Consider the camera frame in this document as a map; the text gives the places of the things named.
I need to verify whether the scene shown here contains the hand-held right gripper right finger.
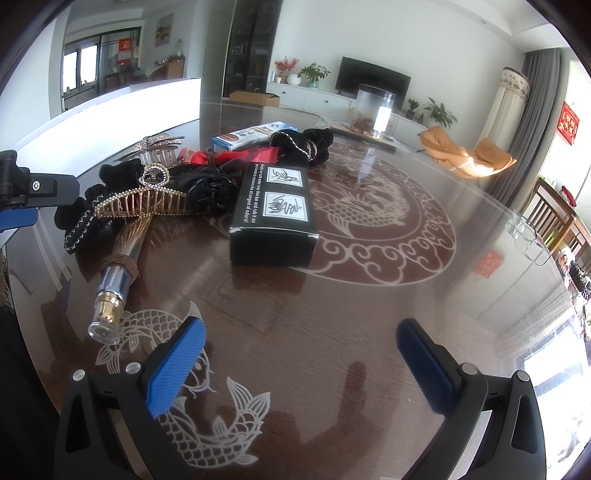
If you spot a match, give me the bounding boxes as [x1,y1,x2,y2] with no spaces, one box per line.
[396,318,548,480]

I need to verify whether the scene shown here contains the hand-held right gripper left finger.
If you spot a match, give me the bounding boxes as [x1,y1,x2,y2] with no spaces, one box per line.
[54,300,207,480]

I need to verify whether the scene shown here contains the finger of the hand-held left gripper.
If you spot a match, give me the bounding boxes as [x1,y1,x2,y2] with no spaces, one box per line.
[0,150,71,232]

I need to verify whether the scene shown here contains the black scrunchie with stitched trim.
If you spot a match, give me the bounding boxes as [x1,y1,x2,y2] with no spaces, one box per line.
[55,184,114,256]

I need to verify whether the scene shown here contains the plain black scrunchie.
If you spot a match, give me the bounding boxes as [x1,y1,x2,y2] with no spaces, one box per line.
[99,159,146,191]

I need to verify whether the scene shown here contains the clear gold cosmetic tube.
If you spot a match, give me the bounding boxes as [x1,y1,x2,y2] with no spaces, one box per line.
[88,215,155,344]

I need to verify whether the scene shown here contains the gold rhinestone hair claw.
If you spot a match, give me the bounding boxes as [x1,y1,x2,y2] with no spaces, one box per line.
[95,164,188,220]

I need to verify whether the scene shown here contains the white storage box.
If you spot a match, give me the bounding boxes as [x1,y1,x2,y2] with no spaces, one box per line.
[0,76,204,158]

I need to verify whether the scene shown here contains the brown hair tie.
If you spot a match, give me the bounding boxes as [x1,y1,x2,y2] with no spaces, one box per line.
[102,253,140,280]

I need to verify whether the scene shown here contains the silver rhinestone hair claw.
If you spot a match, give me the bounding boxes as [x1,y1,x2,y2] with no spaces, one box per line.
[117,134,185,167]

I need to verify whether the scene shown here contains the black printed box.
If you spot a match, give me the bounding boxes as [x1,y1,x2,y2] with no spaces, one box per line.
[229,161,319,267]

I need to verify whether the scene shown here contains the black hair claw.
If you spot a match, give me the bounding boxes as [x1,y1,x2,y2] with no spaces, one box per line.
[168,164,242,214]

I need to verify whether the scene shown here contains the brown patterned glass desktop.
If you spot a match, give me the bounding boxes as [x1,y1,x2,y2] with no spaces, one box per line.
[0,99,587,480]

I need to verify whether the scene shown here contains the red packet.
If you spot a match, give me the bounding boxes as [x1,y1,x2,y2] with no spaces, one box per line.
[178,145,278,171]

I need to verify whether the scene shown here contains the clear glass cups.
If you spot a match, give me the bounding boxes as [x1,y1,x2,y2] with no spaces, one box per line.
[505,215,550,267]

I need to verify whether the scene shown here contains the wooden dining set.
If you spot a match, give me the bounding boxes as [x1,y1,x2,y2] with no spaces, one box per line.
[105,55,186,90]

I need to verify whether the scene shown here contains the wooden chair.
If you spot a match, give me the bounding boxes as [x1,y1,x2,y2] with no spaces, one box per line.
[524,178,579,250]

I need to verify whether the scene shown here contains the blue and white carton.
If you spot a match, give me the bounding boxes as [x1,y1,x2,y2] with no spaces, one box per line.
[212,121,289,153]

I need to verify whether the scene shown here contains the orange lounge chair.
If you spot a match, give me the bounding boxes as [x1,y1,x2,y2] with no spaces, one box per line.
[455,137,517,179]
[419,126,468,169]

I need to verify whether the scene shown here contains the cardboard box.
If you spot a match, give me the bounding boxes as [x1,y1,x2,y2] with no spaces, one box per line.
[229,90,281,108]

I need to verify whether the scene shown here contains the black scrunchie with metal rings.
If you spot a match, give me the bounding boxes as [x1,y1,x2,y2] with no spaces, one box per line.
[270,127,335,168]

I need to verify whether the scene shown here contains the dark glass display cabinet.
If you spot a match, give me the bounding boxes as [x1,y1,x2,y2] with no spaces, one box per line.
[222,0,282,99]

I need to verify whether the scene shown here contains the clear tray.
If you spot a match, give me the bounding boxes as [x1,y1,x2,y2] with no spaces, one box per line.
[330,121,399,151]

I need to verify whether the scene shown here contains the leafy potted plant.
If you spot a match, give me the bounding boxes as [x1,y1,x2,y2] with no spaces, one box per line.
[424,97,458,128]

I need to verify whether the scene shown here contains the clear glass jar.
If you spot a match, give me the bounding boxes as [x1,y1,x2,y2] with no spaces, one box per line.
[353,84,397,139]

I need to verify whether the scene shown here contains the red flower arrangement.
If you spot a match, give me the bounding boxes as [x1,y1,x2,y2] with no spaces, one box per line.
[274,56,298,83]

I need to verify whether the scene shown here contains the grey curtain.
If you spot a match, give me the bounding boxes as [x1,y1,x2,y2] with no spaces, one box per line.
[487,48,562,208]

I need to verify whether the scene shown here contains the covered standing air conditioner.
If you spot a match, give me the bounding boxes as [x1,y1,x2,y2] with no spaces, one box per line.
[487,66,532,145]

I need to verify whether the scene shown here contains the white television console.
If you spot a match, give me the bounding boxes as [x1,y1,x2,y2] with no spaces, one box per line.
[268,82,428,137]

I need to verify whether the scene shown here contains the green potted plant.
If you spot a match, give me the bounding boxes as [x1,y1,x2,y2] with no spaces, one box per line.
[298,62,331,88]

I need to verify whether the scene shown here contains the black television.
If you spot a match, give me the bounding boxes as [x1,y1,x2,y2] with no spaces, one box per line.
[335,56,411,101]

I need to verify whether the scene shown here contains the framed wall painting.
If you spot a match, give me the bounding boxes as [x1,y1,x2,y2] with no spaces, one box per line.
[154,13,175,47]

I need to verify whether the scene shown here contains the red wall hanging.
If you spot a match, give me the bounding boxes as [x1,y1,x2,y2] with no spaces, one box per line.
[558,102,581,145]

